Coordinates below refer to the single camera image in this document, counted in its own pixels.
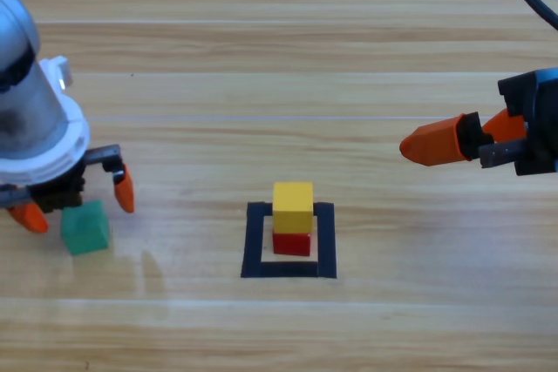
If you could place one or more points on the black tape square outline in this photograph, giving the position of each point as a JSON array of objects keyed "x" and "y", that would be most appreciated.
[{"x": 254, "y": 245}]

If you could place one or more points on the green wooden cube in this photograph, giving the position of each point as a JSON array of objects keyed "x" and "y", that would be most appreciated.
[{"x": 85, "y": 230}]

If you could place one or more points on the red wooden cube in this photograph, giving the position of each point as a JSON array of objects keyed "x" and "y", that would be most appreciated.
[{"x": 291, "y": 245}]

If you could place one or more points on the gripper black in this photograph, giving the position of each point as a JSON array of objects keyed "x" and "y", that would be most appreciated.
[
  {"x": 61, "y": 195},
  {"x": 540, "y": 150}
]

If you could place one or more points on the yellow wooden cube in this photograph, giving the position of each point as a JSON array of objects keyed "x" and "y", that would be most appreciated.
[{"x": 292, "y": 208}]

